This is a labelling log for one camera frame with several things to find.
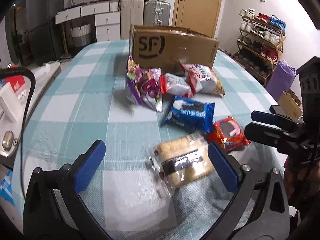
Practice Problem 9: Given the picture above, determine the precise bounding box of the red Oreo pack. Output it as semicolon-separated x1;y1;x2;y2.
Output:
207;116;251;152

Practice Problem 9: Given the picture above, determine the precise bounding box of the clear-wrapped biscuit sandwich pack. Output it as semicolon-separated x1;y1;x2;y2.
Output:
148;132;214;196

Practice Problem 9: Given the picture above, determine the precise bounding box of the noodle snack bag front side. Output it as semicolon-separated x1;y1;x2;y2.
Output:
179;63;225;96

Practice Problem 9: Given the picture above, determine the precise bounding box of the blue Oreo pack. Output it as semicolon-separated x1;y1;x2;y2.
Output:
161;96;215;133

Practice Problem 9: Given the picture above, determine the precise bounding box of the purple grape candy bag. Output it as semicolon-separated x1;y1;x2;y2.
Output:
125;55;163;112

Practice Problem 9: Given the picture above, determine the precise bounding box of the person's right hand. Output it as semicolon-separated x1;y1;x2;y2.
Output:
284;156;319;210

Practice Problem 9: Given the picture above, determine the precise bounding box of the black smartphone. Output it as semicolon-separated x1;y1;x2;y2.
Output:
270;105;287;116

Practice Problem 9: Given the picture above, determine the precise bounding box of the cardboard box with cat print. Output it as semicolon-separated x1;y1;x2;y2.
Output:
277;89;303;120

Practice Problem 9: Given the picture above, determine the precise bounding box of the purple paper bag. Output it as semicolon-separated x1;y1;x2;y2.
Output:
266;60;297;101

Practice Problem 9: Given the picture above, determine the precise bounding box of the teal checkered tablecloth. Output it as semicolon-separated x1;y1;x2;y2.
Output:
11;39;286;240

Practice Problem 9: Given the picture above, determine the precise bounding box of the shoe rack with shoes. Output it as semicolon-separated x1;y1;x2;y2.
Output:
233;8;286;87

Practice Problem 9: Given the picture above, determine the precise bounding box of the small metal earbud case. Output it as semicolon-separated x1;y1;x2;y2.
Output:
2;131;18;151

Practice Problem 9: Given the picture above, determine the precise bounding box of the white red snack pack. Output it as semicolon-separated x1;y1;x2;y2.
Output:
160;73;194;98

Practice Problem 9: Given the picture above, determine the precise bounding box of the white side table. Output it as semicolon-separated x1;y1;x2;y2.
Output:
0;62;62;165

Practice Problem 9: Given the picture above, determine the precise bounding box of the red pouch on side table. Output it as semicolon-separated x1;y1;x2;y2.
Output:
4;75;25;93

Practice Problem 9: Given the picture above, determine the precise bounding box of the brown SF cardboard box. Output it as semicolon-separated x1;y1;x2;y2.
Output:
130;25;219;70

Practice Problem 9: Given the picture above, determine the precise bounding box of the wooden door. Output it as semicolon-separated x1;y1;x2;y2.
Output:
172;0;222;37

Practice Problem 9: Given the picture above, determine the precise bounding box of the woven laundry basket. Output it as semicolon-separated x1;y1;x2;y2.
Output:
70;24;92;47

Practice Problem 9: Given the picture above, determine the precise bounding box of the silver suitcase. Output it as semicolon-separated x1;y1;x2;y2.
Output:
143;1;171;26

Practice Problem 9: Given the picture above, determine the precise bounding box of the black refrigerator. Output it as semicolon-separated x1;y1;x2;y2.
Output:
15;0;66;67

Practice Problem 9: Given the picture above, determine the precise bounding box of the white drawer desk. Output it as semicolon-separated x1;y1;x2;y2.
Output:
55;0;121;42

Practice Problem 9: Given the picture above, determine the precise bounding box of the beige suitcase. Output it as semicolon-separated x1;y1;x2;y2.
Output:
120;0;144;40

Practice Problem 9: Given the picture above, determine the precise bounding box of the black cable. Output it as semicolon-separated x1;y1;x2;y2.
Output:
0;67;37;198

